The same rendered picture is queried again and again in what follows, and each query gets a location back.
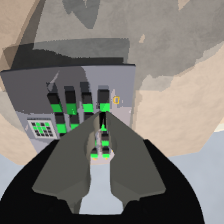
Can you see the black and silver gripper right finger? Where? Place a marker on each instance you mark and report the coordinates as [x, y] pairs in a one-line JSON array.
[[140, 171]]

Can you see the grey switch panel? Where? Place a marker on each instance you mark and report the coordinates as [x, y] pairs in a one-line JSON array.
[[100, 86]]

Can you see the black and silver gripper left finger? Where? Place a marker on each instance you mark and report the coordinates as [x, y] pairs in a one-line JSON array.
[[60, 171]]

